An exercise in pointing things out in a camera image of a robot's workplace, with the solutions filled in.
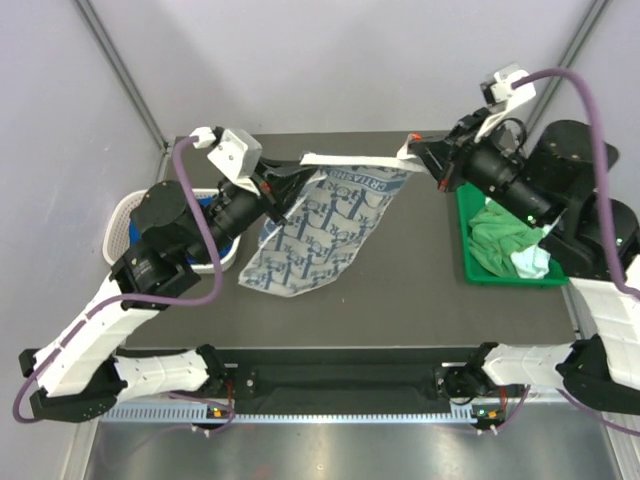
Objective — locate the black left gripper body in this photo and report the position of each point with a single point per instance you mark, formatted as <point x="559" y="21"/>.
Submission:
<point x="235" y="214"/>

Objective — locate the grey slotted cable duct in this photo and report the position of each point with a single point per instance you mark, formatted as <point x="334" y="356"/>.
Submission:
<point x="176" y="412"/>

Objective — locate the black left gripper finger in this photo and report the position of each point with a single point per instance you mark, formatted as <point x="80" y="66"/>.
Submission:
<point x="285" y="189"/>
<point x="272" y="170"/>

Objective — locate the green plastic bin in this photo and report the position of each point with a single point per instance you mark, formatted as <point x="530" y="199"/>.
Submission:
<point x="470" y="200"/>

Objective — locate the white plastic basket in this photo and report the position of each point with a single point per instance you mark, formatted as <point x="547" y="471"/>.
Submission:
<point x="116" y="238"/>

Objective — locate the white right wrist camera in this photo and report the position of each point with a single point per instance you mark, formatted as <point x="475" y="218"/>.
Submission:
<point x="502" y="98"/>

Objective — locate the blue white patterned towel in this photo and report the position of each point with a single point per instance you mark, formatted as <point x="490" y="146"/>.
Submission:
<point x="338" y="209"/>

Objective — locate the left aluminium corner post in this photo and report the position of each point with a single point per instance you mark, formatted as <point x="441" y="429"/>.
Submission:
<point x="98" y="31"/>

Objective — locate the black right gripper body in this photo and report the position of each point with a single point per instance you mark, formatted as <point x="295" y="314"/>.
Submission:
<point x="494" y="170"/>

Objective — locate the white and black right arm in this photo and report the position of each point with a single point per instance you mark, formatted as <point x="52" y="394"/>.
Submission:
<point x="555" y="182"/>

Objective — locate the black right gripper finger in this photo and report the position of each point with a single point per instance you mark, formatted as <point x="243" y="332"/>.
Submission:
<point x="437" y="146"/>
<point x="439" y="166"/>

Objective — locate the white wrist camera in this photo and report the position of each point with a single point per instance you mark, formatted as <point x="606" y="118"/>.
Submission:
<point x="502" y="98"/>
<point x="234" y="152"/>

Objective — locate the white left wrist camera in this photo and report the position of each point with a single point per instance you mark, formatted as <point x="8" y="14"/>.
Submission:
<point x="234" y="152"/>

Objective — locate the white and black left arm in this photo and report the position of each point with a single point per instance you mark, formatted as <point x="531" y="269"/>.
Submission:
<point x="175" y="262"/>

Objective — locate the green towel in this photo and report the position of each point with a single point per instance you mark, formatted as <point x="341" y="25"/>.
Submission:
<point x="495" y="234"/>

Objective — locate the pale mint towel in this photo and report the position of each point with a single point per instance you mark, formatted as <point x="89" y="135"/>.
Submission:
<point x="531" y="261"/>

